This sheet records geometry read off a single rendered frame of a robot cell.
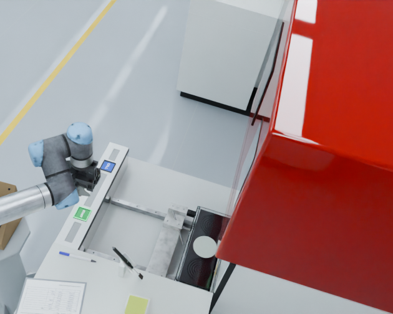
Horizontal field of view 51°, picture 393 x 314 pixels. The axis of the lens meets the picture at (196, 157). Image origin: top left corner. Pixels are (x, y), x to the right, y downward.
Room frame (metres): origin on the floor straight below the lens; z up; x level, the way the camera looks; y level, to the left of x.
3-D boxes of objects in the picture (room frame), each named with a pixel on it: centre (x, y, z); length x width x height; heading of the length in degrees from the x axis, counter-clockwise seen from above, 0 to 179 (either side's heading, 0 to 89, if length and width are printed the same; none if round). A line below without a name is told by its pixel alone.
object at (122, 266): (0.64, 0.14, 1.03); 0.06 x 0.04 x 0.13; 87
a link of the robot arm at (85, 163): (0.84, 0.37, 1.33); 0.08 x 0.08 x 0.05
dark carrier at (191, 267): (0.86, -0.24, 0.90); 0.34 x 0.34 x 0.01; 86
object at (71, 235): (0.96, 0.38, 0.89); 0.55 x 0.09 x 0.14; 177
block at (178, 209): (1.01, 0.02, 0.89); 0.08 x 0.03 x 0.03; 87
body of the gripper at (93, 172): (0.84, 0.36, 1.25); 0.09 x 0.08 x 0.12; 87
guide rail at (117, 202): (1.00, 0.07, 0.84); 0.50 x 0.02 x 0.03; 87
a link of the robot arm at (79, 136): (0.83, 0.37, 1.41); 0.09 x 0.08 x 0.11; 132
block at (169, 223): (0.93, 0.03, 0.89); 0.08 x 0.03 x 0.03; 87
